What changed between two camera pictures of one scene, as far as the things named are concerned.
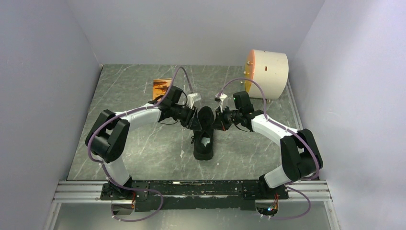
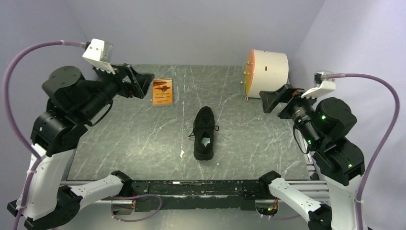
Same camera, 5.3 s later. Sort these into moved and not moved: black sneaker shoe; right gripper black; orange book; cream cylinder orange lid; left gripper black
Moved: left gripper black; right gripper black
Not moved: cream cylinder orange lid; orange book; black sneaker shoe
